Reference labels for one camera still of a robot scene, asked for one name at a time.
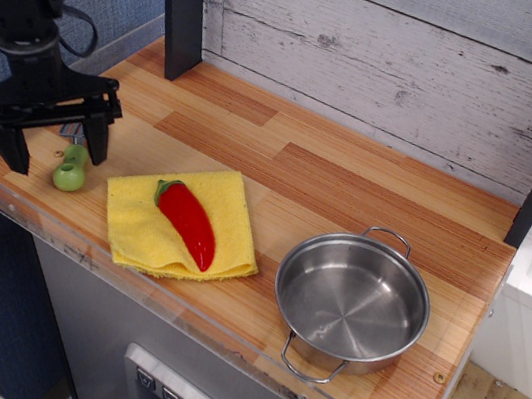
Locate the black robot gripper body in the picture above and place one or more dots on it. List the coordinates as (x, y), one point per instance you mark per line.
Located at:
(43, 91)

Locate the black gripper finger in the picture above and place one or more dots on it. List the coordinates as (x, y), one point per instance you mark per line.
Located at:
(13, 149)
(96, 129)

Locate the green handled grey spatula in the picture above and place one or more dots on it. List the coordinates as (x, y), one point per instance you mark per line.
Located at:
(69, 176)

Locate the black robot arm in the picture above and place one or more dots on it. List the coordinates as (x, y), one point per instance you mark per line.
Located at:
(28, 27)

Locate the clear acrylic table guard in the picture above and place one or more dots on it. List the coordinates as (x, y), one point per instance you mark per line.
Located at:
(304, 175)

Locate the red toy chili pepper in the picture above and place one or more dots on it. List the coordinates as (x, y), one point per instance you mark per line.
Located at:
(185, 212)

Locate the yellow folded cloth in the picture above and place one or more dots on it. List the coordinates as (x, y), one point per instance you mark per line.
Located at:
(142, 238)

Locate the grey cabinet with buttons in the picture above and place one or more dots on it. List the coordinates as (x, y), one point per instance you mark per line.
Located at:
(119, 348)

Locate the stainless steel pot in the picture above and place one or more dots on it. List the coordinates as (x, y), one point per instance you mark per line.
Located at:
(352, 305)

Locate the brass screw right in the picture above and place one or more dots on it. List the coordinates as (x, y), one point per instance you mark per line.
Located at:
(439, 378)

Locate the dark grey left post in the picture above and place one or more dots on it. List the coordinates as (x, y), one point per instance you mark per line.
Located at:
(183, 36)

